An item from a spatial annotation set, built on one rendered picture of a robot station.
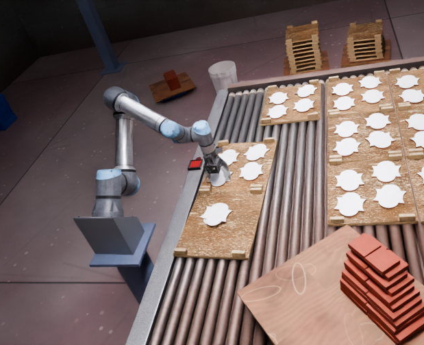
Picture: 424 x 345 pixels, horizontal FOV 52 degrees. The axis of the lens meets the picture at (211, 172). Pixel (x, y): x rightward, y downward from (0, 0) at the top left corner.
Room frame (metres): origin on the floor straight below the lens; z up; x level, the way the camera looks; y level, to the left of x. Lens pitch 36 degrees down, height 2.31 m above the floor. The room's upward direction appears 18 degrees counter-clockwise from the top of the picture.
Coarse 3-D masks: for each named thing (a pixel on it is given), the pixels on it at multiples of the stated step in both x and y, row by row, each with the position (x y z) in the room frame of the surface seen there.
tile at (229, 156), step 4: (224, 152) 2.00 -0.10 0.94; (228, 152) 1.98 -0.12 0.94; (232, 152) 1.97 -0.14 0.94; (220, 156) 1.97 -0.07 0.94; (224, 156) 1.96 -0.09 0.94; (228, 156) 1.95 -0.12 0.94; (232, 156) 1.93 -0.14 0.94; (236, 156) 1.92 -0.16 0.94; (224, 160) 1.92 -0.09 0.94; (228, 160) 1.91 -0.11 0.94; (232, 160) 1.90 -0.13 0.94; (228, 164) 1.87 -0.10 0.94
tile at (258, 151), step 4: (260, 144) 1.95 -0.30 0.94; (252, 148) 1.95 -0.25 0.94; (256, 148) 1.94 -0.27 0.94; (260, 148) 1.92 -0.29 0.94; (264, 148) 1.91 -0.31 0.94; (248, 152) 1.92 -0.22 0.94; (252, 152) 1.91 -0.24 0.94; (256, 152) 1.90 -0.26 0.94; (260, 152) 1.89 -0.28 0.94; (264, 152) 1.88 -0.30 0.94; (248, 156) 1.89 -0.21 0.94; (252, 156) 1.88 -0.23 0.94; (256, 156) 1.86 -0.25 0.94; (260, 156) 1.85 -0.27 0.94; (248, 160) 1.86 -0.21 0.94; (252, 160) 1.84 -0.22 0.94; (256, 160) 1.84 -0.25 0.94
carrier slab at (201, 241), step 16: (224, 192) 1.67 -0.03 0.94; (240, 192) 1.63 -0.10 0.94; (192, 208) 1.63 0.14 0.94; (240, 208) 1.52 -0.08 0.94; (256, 208) 1.49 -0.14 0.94; (192, 224) 1.52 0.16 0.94; (224, 224) 1.46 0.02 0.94; (240, 224) 1.42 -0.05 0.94; (256, 224) 1.39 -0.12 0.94; (192, 240) 1.42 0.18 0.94; (208, 240) 1.39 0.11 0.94; (224, 240) 1.36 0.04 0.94; (240, 240) 1.32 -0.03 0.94; (176, 256) 1.37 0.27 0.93; (192, 256) 1.33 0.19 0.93; (208, 256) 1.30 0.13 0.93; (224, 256) 1.27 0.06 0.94
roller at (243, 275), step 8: (272, 128) 2.15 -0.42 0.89; (264, 136) 2.06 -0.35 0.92; (240, 264) 1.22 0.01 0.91; (248, 264) 1.21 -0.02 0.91; (240, 272) 1.17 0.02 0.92; (248, 272) 1.17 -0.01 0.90; (240, 280) 1.13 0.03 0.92; (240, 288) 1.10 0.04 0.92; (240, 304) 1.03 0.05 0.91; (232, 312) 1.01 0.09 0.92; (240, 312) 1.00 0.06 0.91; (232, 320) 0.97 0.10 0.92; (240, 320) 0.97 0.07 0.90; (232, 328) 0.94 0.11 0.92; (232, 336) 0.91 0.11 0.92; (232, 344) 0.88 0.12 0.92
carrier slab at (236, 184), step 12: (240, 144) 2.03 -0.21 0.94; (252, 144) 1.99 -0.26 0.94; (264, 144) 1.95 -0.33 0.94; (276, 144) 1.92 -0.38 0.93; (240, 156) 1.92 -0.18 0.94; (264, 156) 1.85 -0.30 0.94; (264, 168) 1.75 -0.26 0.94; (204, 180) 1.82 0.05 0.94; (240, 180) 1.72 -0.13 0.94; (264, 180) 1.66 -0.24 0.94
